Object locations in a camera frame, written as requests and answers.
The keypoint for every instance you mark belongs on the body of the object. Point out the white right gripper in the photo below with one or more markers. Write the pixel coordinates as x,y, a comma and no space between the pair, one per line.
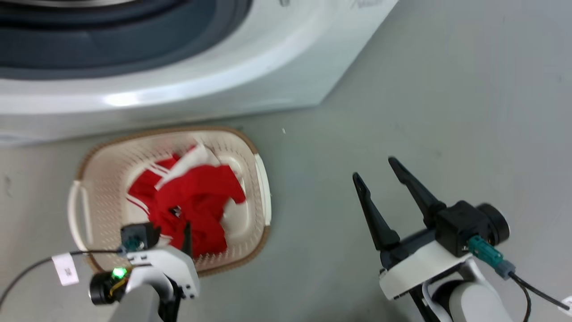
420,264

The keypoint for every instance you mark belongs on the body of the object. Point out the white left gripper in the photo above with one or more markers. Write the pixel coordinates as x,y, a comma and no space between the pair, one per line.
176,264

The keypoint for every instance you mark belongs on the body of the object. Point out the red and white clothes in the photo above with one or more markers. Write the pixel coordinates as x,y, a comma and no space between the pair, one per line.
201,197

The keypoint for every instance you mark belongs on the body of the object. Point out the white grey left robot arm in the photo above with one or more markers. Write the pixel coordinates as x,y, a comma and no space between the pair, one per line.
138,304

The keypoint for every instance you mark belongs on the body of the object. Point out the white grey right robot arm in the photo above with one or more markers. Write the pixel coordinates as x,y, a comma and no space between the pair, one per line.
473,299

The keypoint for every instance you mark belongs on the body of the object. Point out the beige perforated laundry basket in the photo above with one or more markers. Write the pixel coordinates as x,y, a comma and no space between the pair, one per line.
107,179

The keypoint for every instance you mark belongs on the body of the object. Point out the black round left gripper motor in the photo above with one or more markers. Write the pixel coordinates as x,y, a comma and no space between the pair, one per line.
102,288

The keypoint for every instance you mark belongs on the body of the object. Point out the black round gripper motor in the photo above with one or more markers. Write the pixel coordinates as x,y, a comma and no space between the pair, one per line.
102,288
496,223

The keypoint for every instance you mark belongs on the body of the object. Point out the black round right gripper motor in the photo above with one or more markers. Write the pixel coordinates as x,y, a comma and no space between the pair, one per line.
496,223

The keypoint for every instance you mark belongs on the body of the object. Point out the white front-load washing machine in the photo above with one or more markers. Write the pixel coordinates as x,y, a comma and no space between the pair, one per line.
223,67

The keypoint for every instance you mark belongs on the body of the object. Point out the grey rubber door gasket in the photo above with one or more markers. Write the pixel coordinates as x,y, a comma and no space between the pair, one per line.
111,49

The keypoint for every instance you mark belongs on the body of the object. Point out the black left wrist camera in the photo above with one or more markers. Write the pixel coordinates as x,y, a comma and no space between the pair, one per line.
138,232

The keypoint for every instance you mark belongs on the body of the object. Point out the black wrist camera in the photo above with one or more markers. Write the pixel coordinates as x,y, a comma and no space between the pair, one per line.
138,232
460,226

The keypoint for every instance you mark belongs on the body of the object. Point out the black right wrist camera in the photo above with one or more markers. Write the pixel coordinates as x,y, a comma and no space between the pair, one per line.
460,226

